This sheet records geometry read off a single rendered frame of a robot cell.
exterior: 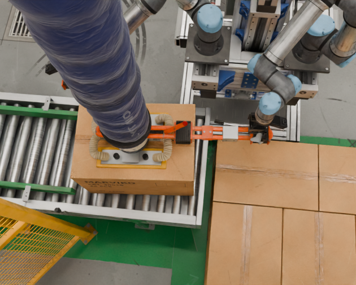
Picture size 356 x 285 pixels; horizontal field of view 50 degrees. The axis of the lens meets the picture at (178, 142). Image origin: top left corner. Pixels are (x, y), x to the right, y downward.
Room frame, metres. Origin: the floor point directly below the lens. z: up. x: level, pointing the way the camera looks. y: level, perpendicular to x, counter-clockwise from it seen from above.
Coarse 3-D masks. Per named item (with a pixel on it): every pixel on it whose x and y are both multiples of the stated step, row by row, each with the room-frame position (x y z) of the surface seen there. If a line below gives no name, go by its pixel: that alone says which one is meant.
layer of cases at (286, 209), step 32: (224, 160) 0.57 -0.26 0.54; (256, 160) 0.55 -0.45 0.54; (288, 160) 0.52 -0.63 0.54; (320, 160) 0.50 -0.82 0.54; (352, 160) 0.47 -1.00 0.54; (224, 192) 0.38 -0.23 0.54; (256, 192) 0.36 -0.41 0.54; (288, 192) 0.34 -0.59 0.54; (320, 192) 0.31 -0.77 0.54; (352, 192) 0.29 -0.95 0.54; (224, 224) 0.20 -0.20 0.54; (256, 224) 0.18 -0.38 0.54; (288, 224) 0.16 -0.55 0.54; (320, 224) 0.14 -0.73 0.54; (352, 224) 0.11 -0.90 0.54; (224, 256) 0.03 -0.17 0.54; (256, 256) 0.01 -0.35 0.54; (288, 256) -0.01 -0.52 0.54; (320, 256) -0.03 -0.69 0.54; (352, 256) -0.05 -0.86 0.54
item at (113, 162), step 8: (112, 152) 0.57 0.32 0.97; (120, 152) 0.57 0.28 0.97; (144, 152) 0.55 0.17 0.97; (152, 152) 0.55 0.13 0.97; (160, 152) 0.54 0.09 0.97; (112, 160) 0.53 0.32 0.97; (120, 160) 0.53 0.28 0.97; (144, 160) 0.51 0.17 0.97; (152, 160) 0.51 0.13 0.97; (128, 168) 0.49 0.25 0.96; (136, 168) 0.48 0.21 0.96; (144, 168) 0.47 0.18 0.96; (152, 168) 0.47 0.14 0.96; (160, 168) 0.46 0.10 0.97
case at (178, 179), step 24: (192, 120) 0.69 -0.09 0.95; (192, 144) 0.57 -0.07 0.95; (72, 168) 0.52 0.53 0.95; (96, 168) 0.51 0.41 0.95; (120, 168) 0.49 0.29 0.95; (168, 168) 0.46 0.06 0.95; (192, 168) 0.45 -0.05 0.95; (96, 192) 0.47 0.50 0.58; (120, 192) 0.45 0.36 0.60; (144, 192) 0.43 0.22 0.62; (168, 192) 0.41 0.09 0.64; (192, 192) 0.39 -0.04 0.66
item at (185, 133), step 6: (180, 120) 0.64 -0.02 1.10; (186, 126) 0.61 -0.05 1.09; (192, 126) 0.60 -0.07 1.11; (174, 132) 0.58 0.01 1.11; (180, 132) 0.58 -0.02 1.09; (186, 132) 0.58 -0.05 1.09; (192, 132) 0.58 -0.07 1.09; (174, 138) 0.56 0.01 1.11; (180, 138) 0.56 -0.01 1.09; (186, 138) 0.55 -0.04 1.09
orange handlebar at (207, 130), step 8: (96, 128) 0.66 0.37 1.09; (152, 128) 0.62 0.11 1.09; (160, 128) 0.62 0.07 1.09; (200, 128) 0.59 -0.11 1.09; (208, 128) 0.59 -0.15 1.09; (216, 128) 0.58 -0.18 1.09; (240, 128) 0.57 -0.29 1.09; (152, 136) 0.59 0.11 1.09; (160, 136) 0.58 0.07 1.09; (168, 136) 0.57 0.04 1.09; (192, 136) 0.56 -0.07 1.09; (200, 136) 0.56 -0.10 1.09; (208, 136) 0.55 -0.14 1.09; (216, 136) 0.55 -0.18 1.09; (240, 136) 0.53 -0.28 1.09; (248, 136) 0.53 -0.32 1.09; (272, 136) 0.51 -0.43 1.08
